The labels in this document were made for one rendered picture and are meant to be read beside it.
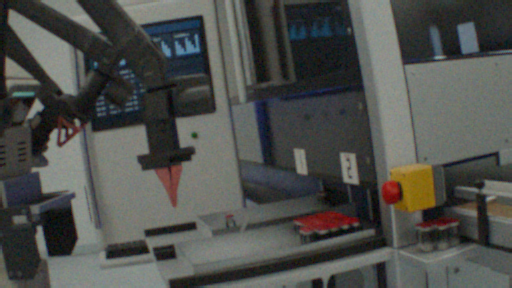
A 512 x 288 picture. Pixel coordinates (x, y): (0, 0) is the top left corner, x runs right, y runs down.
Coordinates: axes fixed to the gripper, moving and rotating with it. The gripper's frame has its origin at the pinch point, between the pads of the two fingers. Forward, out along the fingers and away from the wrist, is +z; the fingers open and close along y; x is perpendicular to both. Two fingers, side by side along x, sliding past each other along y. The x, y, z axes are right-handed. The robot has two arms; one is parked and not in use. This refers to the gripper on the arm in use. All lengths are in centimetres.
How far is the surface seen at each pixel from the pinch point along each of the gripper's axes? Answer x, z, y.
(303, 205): 54, 14, 38
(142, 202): 89, 9, -2
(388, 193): -19.6, 2.8, 32.4
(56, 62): 544, -90, -52
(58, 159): 544, 6, -64
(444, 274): -12, 22, 46
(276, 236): 19.5, 13.5, 21.8
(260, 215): 53, 14, 26
